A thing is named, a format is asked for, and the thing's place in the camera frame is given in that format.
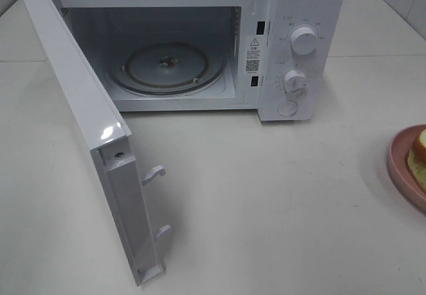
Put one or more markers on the white microwave oven body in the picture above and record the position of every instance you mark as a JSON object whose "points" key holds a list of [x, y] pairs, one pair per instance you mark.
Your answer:
{"points": [[105, 29]]}

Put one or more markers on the sandwich with lettuce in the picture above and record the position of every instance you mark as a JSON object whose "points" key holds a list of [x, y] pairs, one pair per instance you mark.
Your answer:
{"points": [[416, 159]]}

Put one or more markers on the white warning label sticker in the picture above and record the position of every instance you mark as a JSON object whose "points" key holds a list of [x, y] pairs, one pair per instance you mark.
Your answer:
{"points": [[252, 54]]}

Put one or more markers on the round door release button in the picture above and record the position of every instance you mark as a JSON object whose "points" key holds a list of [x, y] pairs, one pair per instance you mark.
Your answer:
{"points": [[287, 108]]}

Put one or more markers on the white timer knob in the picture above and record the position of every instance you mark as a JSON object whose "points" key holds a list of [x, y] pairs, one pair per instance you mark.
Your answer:
{"points": [[295, 81]]}

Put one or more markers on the pink round plate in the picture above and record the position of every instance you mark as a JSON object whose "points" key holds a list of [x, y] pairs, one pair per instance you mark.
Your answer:
{"points": [[398, 168]]}

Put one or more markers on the upper white power knob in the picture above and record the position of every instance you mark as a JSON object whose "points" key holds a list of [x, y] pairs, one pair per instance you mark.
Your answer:
{"points": [[303, 39]]}

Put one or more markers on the white microwave door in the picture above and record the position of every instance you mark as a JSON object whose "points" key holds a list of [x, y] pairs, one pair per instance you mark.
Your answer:
{"points": [[106, 136]]}

